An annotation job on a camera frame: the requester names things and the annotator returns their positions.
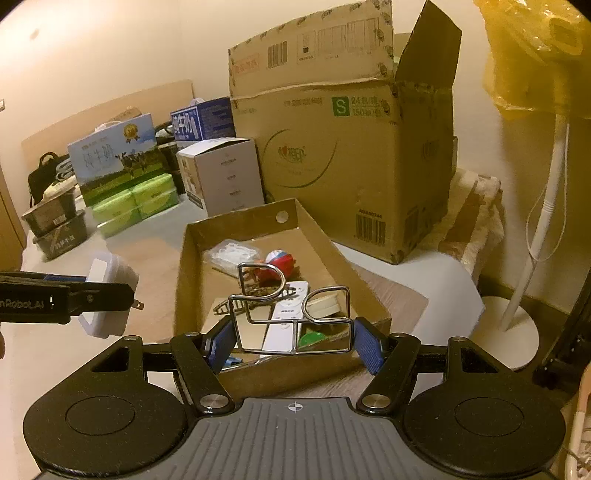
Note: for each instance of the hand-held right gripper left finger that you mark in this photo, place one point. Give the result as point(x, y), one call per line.
point(224, 344)

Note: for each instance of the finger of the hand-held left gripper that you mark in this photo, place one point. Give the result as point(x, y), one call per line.
point(101, 297)
point(60, 278)

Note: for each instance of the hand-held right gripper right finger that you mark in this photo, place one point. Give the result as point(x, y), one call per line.
point(367, 346)

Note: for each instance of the blue binder clip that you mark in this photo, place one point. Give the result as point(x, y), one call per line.
point(231, 360)

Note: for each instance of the white plug adapter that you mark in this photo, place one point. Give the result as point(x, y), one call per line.
point(108, 270)

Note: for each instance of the brown hair claw clip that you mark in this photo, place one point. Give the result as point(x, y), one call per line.
point(221, 307)

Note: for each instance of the green and white bottle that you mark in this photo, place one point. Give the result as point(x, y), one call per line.
point(310, 340)

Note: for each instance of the cream case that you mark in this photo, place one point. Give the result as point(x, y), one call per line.
point(323, 305)

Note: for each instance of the white remote control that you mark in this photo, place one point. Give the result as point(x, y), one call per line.
point(286, 311)

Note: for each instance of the clear blue-label floss pick box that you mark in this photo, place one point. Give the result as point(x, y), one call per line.
point(231, 254)

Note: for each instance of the shallow cardboard box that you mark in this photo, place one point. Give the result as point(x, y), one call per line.
point(194, 258)

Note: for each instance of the red toy figurine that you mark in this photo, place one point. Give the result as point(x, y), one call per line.
point(277, 263)

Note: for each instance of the wooden door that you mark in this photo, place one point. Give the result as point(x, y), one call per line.
point(9, 230)

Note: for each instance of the green tissue pack bundle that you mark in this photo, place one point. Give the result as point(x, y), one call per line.
point(134, 203)

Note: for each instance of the black bag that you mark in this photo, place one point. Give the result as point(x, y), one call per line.
point(41, 180)

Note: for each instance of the folded grey cloth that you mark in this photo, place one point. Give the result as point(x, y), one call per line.
point(63, 173)

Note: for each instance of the cow print milk carton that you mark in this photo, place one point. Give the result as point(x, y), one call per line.
point(115, 157)

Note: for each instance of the dark green carton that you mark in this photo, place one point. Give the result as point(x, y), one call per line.
point(167, 152)

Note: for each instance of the wooden headboard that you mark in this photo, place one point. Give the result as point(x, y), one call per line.
point(92, 115)

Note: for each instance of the white product box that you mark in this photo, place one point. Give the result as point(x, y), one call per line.
point(231, 175)

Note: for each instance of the beige patterned cloth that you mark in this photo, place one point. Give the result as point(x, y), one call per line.
point(480, 217)

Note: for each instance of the large cardboard box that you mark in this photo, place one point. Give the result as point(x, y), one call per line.
point(332, 161)

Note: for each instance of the black furniture piece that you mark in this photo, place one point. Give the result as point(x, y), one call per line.
point(568, 350)

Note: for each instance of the blue milk carton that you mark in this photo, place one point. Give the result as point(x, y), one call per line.
point(203, 117)

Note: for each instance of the white standing fan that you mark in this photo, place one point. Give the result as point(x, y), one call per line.
point(551, 194)

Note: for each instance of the yellow plastic bag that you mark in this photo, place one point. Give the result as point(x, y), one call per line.
point(521, 60)

